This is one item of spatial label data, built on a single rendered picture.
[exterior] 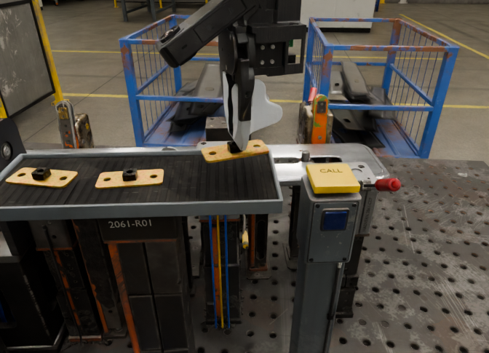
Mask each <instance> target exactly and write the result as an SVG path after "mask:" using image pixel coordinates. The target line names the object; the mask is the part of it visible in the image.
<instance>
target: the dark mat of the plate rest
mask: <svg viewBox="0 0 489 353"><path fill-rule="evenodd" d="M24 167H29V168H38V167H46V168H49V169H51V170H65V171H74V172H78V176H77V177H76V178H75V179H73V180H72V181H71V182H70V183H69V184H68V185H67V186H66V187H65V188H62V189H57V188H49V187H41V186H25V185H17V184H8V183H7V182H6V179H8V178H9V177H10V176H12V175H13V174H15V173H16V172H17V171H18V170H20V169H22V168H24ZM133 168H137V170H154V169H163V171H164V176H163V182H162V184H161V185H158V186H139V187H127V188H116V189H96V188H95V185H96V183H97V181H98V178H99V175H100V174H101V173H103V172H119V171H124V169H133ZM262 199H278V196H277V191H276V188H275V184H274V177H273V173H272V170H271V164H270V161H269V154H261V155H256V156H248V157H243V158H238V159H230V160H226V161H221V162H213V163H207V162H206V161H205V159H204V157H203V155H180V156H113V157H78V158H47V159H22V160H21V161H20V162H19V163H18V164H17V165H16V166H15V167H14V168H13V169H12V170H11V171H10V172H9V173H8V174H7V175H6V176H5V177H4V178H3V179H2V180H1V181H0V207H13V206H41V205H96V204H124V203H152V202H206V201H234V200H262Z"/></svg>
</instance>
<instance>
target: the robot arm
mask: <svg viewBox="0 0 489 353"><path fill-rule="evenodd" d="M300 19H301V0H210V1H209V2H207V3H206V4H205V5H204V6H203V7H201V8H200V9H198V10H197V11H196V12H195V13H194V14H193V15H191V16H190V17H188V18H187V19H186V20H184V21H183V22H182V23H181V24H180V25H175V26H173V27H172V28H171V29H169V30H168V31H166V32H165V33H164V34H163V35H162V36H160V37H159V41H158V42H157V43H156V49H157V51H158V52H159V54H160V55H161V56H162V57H163V58H164V60H165V61H166V62H167V64H168V65H169V66H170V67H172V68H177V67H178V66H181V65H183V64H184V63H186V62H188V61H189V60H190V59H192V57H193V56H195V55H196V53H197V52H198V51H199V50H200V49H201V48H203V47H204V46H205V45H206V44H208V43H209V42H210V41H212V40H213V39H214V38H215V37H216V36H218V53H219V58H220V80H221V87H222V94H223V102H224V109H225V114H226V122H227V127H228V132H229V134H230V135H231V137H232V138H233V139H234V141H235V143H236V144H237V145H238V147H239V149H240V150H241V151H245V150H246V148H247V144H248V140H249V136H250V134H251V133H252V132H255V131H256V130H259V129H262V128H264V127H267V126H269V125H272V124H275V123H277V122H278V121H279V120H280V119H281V118H282V107H281V106H279V105H277V104H275V103H272V102H270V101H269V96H268V95H267V94H266V86H265V84H264V83H263V82H262V81H261V80H259V79H255V76H258V75H267V76H282V75H287V74H302V73H303V62H304V53H305V43H306V24H303V23H301V21H300ZM293 39H301V56H300V63H295V57H296V55H295V54H293V53H291V52H288V48H289V47H293ZM288 63H290V64H288Z"/></svg>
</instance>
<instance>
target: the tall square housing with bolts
mask: <svg viewBox="0 0 489 353"><path fill-rule="evenodd" d="M227 142H228V141H202V142H199V143H198V144H197V150H202V148H207V147H211V146H220V145H225V144H227ZM237 221H240V215H199V222H200V223H201V222H202V228H203V238H204V265H203V270H204V288H205V297H204V299H206V301H205V304H206V307H204V310H205V311H206V315H205V316H204V317H206V320H204V321H203V322H202V323H204V322H206V326H205V329H207V328H215V329H217V327H218V326H219V329H218V330H221V329H226V328H235V325H238V324H242V315H243V312H242V315H241V309H243V307H244V306H242V302H244V301H243V299H245V297H244V296H242V293H243V289H240V286H239V240H238V237H237ZM240 296H241V299H240ZM202 323H200V325H201V324H202Z"/></svg>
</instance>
